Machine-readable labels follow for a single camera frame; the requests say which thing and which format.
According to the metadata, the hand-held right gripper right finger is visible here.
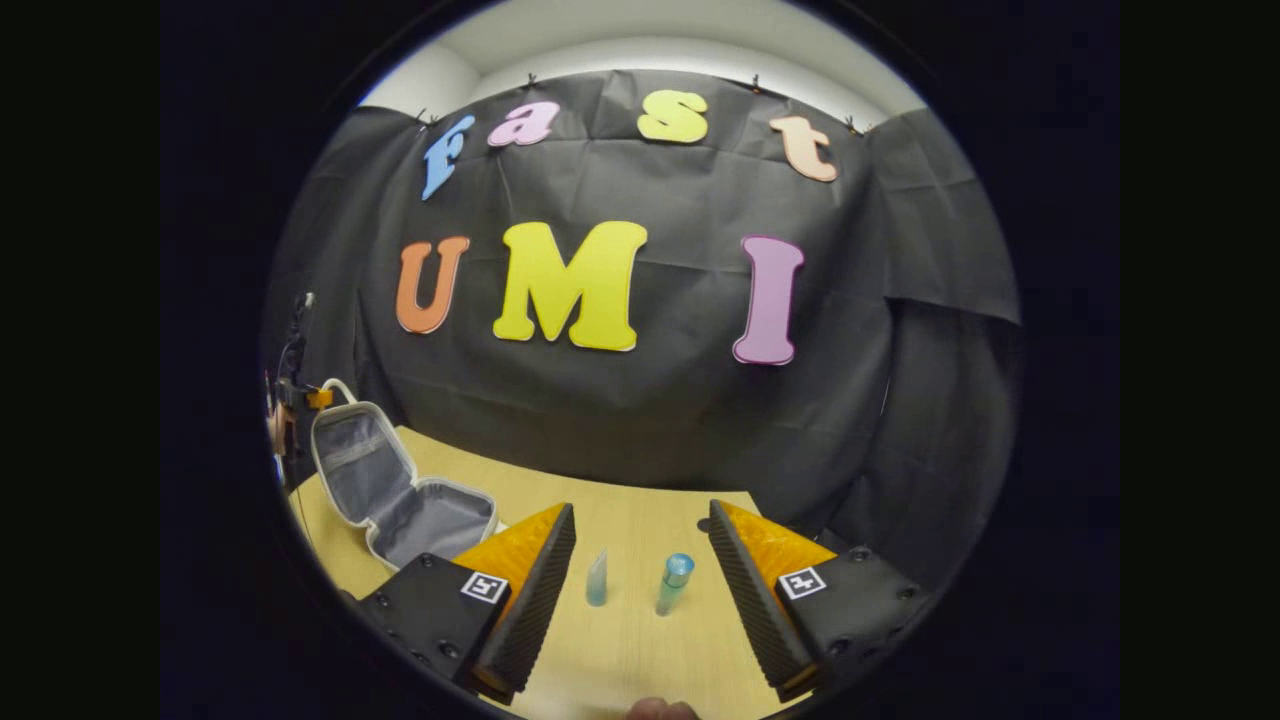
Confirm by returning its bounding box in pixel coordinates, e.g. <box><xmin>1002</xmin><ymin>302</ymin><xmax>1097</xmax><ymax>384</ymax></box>
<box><xmin>708</xmin><ymin>500</ymin><xmax>936</xmax><ymax>704</ymax></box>

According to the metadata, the white suitcase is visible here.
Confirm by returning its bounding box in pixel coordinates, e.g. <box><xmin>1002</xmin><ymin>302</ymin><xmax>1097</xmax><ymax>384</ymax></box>
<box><xmin>308</xmin><ymin>378</ymin><xmax>499</xmax><ymax>573</ymax></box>

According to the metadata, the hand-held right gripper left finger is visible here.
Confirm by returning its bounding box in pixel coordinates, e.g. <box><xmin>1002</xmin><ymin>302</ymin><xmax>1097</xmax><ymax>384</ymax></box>
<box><xmin>357</xmin><ymin>502</ymin><xmax>577</xmax><ymax>707</ymax></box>

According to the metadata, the teal bottle with blue cap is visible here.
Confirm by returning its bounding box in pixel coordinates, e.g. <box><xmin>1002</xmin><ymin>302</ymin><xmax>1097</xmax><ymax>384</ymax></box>
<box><xmin>655</xmin><ymin>553</ymin><xmax>696</xmax><ymax>617</ymax></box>

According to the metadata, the black backdrop cloth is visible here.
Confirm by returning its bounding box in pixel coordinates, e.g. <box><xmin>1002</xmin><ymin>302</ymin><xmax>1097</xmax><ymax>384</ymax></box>
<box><xmin>262</xmin><ymin>68</ymin><xmax>1023</xmax><ymax>591</ymax></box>

